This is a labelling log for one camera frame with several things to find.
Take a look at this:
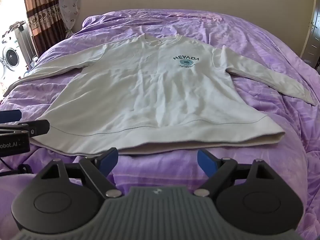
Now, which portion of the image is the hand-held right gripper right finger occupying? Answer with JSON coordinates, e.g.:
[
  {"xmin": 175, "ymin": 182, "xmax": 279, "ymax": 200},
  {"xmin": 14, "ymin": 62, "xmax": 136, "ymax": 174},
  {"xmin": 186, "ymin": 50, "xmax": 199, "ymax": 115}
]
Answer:
[{"xmin": 194, "ymin": 149, "xmax": 280, "ymax": 198}]

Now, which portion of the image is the purple blanket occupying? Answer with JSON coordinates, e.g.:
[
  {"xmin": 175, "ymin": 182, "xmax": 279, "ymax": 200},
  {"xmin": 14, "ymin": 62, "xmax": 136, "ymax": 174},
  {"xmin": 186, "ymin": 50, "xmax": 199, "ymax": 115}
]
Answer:
[{"xmin": 0, "ymin": 9, "xmax": 320, "ymax": 240}]

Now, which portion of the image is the white printed sweatshirt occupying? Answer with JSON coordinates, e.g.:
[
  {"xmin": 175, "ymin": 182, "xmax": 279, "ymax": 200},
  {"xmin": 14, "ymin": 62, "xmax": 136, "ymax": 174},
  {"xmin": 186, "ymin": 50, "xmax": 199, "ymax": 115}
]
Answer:
[{"xmin": 2, "ymin": 33, "xmax": 316, "ymax": 155}]

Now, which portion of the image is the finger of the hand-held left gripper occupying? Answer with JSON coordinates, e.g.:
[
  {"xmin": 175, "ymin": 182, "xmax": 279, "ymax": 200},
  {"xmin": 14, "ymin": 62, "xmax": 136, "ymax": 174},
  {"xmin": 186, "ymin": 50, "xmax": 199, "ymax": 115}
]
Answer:
[
  {"xmin": 0, "ymin": 109, "xmax": 22, "ymax": 123},
  {"xmin": 0, "ymin": 119, "xmax": 50, "ymax": 137}
]

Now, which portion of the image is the brown patterned curtain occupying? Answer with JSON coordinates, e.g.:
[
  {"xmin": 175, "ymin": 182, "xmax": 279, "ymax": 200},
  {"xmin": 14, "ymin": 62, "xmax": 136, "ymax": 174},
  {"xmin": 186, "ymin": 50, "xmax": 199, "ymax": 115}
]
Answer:
[{"xmin": 22, "ymin": 0, "xmax": 66, "ymax": 55}]

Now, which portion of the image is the grey suitcase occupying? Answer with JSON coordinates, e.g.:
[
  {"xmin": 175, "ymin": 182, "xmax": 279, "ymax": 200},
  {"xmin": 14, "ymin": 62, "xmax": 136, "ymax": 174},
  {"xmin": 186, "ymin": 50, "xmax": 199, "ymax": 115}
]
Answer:
[{"xmin": 9, "ymin": 21, "xmax": 38, "ymax": 67}]

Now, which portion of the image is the floral fabric cover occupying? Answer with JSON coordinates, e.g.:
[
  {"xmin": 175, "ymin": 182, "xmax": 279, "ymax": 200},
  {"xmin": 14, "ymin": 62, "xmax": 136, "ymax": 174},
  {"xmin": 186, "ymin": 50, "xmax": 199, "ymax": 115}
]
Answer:
[{"xmin": 57, "ymin": 0, "xmax": 82, "ymax": 37}]

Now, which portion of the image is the brown door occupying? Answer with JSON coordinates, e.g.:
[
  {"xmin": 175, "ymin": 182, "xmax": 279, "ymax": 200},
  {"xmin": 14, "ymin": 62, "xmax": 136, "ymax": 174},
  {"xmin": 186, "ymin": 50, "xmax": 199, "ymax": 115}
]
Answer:
[{"xmin": 305, "ymin": 4, "xmax": 320, "ymax": 68}]

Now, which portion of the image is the black cable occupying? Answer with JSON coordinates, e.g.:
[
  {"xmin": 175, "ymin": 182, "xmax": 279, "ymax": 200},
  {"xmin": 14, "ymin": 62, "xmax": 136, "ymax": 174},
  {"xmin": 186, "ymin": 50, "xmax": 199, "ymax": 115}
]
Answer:
[{"xmin": 0, "ymin": 153, "xmax": 33, "ymax": 174}]

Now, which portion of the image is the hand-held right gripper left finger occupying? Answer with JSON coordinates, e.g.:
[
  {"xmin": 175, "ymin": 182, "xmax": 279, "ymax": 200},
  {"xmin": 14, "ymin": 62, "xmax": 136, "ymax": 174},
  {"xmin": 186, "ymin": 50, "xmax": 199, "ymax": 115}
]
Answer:
[{"xmin": 35, "ymin": 148, "xmax": 123, "ymax": 198}]

